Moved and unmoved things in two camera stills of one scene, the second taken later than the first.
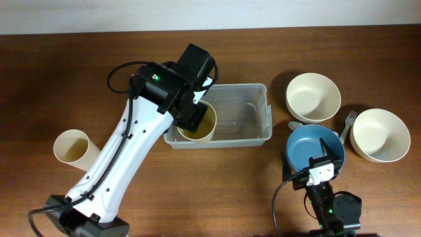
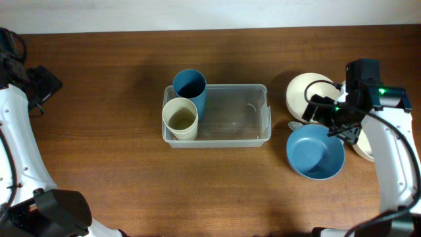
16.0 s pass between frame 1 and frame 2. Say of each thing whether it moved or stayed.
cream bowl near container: stayed
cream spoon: stayed
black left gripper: moved
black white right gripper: moved
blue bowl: stayed
